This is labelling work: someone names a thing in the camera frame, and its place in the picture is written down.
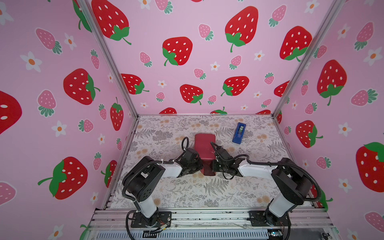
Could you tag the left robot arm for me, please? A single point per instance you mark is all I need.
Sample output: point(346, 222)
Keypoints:
point(141, 181)

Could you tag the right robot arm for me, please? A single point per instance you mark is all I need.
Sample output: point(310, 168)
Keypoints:
point(293, 182)

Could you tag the floral table mat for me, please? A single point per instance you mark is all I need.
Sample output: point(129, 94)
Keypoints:
point(160, 137)

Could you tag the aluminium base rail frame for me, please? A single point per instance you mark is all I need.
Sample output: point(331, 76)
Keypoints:
point(214, 224)

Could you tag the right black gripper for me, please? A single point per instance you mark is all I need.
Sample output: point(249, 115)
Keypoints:
point(214, 161)

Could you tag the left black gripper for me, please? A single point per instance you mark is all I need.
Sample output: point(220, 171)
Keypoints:
point(200, 163)

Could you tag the maroon wrapping paper sheet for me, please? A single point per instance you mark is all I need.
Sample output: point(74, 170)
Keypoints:
point(206, 152)

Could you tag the blue tape dispenser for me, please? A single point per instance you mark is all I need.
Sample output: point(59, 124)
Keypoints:
point(239, 133)

